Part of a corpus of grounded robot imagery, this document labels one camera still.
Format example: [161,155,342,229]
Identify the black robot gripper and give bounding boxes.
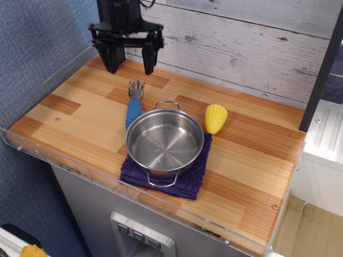
[88,1,164,75]

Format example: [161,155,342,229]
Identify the blue handled grey spatula fork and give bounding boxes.
[125,80,145,130]

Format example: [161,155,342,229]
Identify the stainless steel pot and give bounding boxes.
[125,102,204,187]

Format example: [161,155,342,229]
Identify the yellow toy corn cob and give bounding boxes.
[205,104,228,134]

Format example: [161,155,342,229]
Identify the purple folded cloth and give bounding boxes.
[120,133,212,200]

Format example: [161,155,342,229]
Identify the grey cabinet with button panel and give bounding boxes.
[50,164,255,257]

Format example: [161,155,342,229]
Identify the yellow object bottom left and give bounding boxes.
[20,245,47,257]

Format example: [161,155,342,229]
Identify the white appliance at right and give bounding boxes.
[290,100,342,216]

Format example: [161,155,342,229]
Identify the black left frame post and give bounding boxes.
[103,47,126,74]

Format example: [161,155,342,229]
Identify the black frame post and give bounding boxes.
[299,6,342,132]
[103,47,126,74]

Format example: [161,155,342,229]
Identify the black right frame post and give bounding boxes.
[299,6,342,132]

